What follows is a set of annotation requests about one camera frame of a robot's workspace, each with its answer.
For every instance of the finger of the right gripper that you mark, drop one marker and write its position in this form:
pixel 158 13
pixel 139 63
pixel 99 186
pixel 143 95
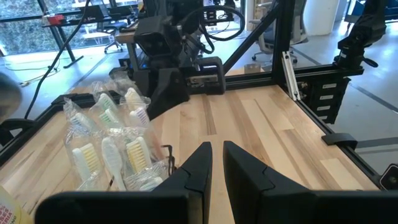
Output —
pixel 214 67
pixel 169 93

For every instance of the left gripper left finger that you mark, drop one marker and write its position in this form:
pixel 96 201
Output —
pixel 196 180

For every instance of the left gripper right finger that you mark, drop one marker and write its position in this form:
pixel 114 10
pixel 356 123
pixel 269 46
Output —
pixel 245 183

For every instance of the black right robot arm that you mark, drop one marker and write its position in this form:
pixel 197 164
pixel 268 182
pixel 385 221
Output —
pixel 360 31

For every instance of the black computer tower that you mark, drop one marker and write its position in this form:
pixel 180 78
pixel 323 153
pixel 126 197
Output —
pixel 140 63

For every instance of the grey office chair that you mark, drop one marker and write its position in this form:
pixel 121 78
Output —
pixel 267 37

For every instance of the silver aluminium extrusion piece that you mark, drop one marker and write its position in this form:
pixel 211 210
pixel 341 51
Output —
pixel 291 77

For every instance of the black desk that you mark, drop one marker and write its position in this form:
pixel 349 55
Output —
pixel 81 18

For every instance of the white round column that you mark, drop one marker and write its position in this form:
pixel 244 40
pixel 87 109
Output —
pixel 320 17

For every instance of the red desk object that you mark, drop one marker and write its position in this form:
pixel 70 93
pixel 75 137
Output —
pixel 55 19

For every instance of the Lysol disinfecting wipes canister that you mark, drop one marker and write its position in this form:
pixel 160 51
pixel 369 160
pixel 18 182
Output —
pixel 12 208

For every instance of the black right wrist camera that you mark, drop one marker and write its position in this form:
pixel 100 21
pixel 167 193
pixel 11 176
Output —
pixel 155 35

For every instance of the black frame bracket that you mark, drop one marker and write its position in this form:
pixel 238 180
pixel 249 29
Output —
pixel 340 138

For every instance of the black table-level camera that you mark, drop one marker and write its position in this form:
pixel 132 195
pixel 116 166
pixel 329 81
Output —
pixel 390 177

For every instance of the large window wall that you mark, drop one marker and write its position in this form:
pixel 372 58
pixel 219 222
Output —
pixel 25 34

